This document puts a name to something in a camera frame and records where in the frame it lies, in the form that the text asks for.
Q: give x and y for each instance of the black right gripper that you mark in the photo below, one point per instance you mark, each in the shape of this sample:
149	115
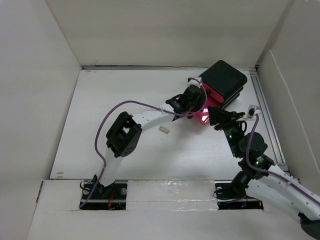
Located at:
217	115

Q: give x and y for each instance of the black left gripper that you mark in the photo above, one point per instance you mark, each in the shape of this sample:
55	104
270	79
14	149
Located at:
199	105

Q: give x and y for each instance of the pink top drawer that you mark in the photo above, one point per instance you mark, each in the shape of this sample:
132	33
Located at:
213	94

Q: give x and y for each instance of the black mini drawer cabinet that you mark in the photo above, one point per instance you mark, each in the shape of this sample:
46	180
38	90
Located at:
225	79

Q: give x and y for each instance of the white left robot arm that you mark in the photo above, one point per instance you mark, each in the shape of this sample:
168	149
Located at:
123	136

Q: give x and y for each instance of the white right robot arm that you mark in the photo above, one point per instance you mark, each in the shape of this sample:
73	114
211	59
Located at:
260	177

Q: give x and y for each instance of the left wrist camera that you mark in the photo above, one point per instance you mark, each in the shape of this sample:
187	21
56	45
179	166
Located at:
195	81

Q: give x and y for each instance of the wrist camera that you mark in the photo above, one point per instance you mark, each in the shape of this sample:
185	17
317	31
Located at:
253	110
195	81

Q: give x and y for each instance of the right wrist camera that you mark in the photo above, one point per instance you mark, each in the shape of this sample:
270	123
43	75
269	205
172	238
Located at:
253	110

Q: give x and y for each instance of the aluminium rail right side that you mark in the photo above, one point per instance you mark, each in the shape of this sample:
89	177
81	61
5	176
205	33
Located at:
268	121

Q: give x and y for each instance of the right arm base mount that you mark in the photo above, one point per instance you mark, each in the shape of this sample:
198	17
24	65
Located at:
228	200

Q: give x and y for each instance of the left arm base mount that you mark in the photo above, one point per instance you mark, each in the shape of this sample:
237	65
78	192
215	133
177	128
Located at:
108	198

